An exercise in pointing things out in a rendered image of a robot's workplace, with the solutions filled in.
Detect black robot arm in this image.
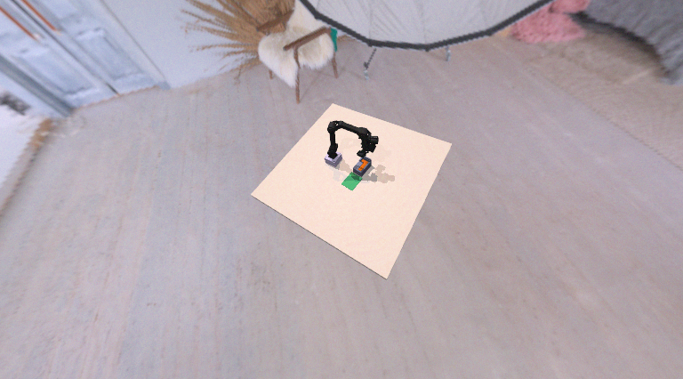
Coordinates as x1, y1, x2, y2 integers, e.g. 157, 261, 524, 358
327, 120, 379, 159

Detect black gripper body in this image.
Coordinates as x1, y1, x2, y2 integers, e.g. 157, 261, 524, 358
357, 142, 370, 157

